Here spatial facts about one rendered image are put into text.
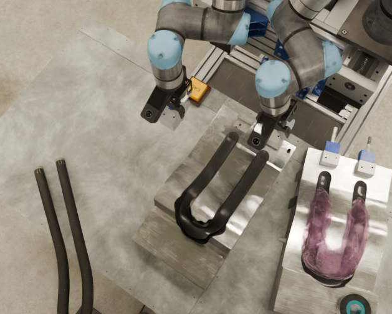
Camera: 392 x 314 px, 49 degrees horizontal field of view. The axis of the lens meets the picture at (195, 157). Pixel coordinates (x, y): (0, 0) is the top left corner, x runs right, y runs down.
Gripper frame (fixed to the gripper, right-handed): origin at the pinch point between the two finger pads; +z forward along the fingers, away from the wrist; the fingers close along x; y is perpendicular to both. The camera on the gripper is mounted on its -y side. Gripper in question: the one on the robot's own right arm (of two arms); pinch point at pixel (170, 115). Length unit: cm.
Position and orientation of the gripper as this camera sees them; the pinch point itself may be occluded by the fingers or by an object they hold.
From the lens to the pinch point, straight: 129.1
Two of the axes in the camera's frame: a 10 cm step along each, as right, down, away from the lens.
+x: -8.3, -5.2, 2.0
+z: 0.3, 3.1, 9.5
